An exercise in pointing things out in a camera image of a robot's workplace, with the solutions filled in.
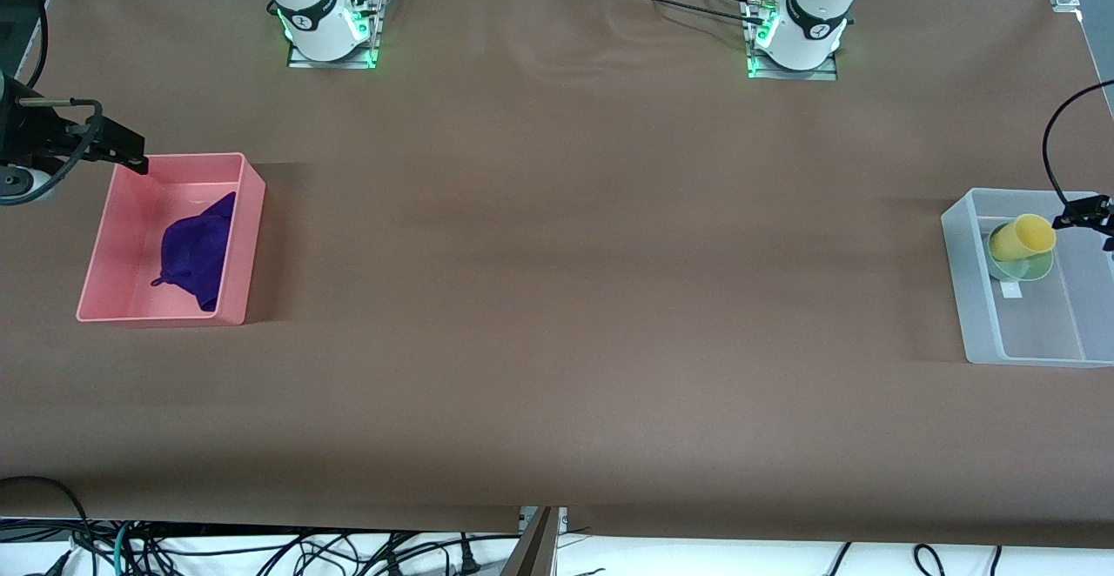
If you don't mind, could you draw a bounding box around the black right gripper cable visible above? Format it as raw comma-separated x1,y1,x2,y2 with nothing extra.
0,97,104,206

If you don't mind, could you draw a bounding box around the translucent white plastic bin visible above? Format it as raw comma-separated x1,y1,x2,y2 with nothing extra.
940,187,1114,369

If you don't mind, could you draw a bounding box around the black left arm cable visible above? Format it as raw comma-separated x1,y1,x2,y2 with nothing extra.
1042,80,1114,208

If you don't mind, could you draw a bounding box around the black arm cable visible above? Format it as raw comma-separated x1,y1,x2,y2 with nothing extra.
26,2,50,90
1042,80,1114,208

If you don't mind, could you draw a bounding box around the black cable on table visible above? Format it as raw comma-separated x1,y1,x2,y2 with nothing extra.
601,0,771,27

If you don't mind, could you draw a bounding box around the pink plastic bin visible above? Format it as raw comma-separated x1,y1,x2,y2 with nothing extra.
76,152,266,326

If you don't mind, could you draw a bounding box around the green bowl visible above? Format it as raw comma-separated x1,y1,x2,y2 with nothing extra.
986,224,1056,283

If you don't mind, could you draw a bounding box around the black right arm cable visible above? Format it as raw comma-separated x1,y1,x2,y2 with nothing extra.
26,2,50,90

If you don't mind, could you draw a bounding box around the brown table cover sheet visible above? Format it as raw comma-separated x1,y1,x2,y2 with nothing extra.
0,0,1114,549

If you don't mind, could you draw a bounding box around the brown wooden post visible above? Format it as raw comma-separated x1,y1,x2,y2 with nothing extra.
503,506,560,576

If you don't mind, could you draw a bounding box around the purple cloth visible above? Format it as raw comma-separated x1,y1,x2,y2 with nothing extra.
151,191,238,313

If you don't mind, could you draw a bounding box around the black floor cable loop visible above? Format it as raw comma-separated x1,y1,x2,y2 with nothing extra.
0,476,92,576

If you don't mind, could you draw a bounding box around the yellow cup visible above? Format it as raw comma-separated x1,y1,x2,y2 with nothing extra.
988,213,1058,263

